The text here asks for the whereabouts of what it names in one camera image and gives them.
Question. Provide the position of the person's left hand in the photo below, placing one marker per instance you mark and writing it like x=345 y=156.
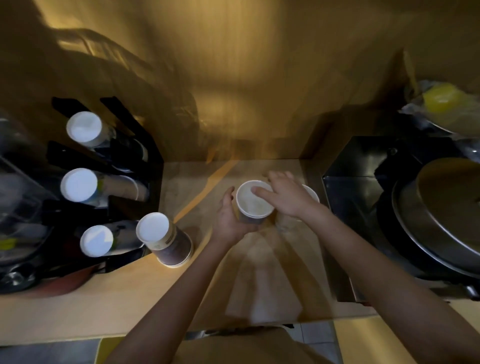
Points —
x=225 y=225

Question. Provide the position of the person's right hand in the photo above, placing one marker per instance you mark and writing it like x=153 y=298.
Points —
x=288 y=198

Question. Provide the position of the white statue-print paper cup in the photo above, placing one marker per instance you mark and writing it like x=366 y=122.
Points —
x=312 y=195

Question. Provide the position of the upside-down cup stack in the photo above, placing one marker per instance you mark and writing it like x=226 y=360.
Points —
x=153 y=228

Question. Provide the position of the black cup dispenser rack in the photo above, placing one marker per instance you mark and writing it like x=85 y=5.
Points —
x=153 y=165

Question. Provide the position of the stack of white paper cups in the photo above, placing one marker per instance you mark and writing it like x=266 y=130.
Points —
x=96 y=240

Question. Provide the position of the stack of green-print paper cups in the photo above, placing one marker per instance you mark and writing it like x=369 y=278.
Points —
x=78 y=185

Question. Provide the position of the stack of blue paper cups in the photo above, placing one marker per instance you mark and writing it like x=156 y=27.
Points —
x=84 y=127

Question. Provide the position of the person's left forearm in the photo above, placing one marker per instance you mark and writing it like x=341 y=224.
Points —
x=168 y=311

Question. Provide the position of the person's right forearm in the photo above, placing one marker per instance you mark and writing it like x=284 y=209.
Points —
x=393 y=292

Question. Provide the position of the black stove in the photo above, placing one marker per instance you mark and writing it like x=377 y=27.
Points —
x=348 y=195

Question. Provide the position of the steel pan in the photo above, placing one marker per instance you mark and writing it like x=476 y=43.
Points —
x=442 y=210

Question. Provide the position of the cardboard box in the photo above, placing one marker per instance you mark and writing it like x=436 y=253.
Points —
x=375 y=341

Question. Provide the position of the red plastic base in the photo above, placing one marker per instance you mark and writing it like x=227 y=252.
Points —
x=67 y=285

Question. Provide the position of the yellow-green bin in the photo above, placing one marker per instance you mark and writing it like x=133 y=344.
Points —
x=108 y=352

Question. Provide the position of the plastic bag with yellow item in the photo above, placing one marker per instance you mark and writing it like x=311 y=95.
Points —
x=438 y=97

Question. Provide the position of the clear plastic container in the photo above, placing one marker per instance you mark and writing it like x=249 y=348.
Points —
x=22 y=210

